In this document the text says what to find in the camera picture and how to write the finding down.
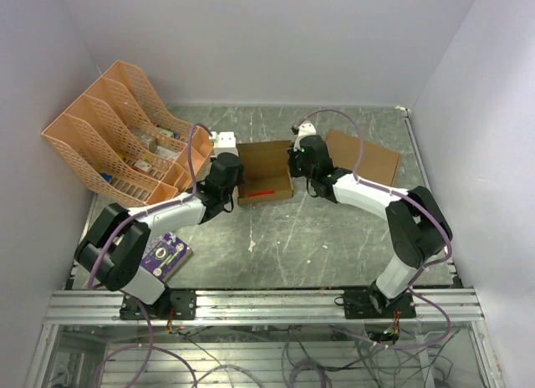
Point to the aluminium frame rail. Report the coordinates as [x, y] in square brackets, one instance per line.
[256, 307]

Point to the cardboard box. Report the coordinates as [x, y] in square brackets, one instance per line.
[265, 168]
[378, 164]

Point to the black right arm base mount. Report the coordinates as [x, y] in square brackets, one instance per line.
[362, 303]

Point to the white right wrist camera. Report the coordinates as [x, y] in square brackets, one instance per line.
[304, 129]

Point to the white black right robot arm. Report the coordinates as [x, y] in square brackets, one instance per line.
[418, 229]

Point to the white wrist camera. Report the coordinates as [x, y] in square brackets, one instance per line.
[223, 142]
[304, 129]

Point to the pink plastic desk organizer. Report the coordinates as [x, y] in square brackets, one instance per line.
[123, 143]

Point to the red block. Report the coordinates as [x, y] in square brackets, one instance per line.
[261, 193]

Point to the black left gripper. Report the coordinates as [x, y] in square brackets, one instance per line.
[241, 177]

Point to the closed folded cardboard box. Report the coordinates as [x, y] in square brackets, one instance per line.
[378, 164]

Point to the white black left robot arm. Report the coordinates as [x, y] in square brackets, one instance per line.
[112, 249]

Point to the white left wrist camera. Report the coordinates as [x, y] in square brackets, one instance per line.
[223, 142]

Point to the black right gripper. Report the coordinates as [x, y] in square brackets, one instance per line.
[292, 155]

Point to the purple book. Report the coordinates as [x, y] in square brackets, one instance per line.
[165, 255]

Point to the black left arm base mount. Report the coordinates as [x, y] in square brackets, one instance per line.
[174, 304]

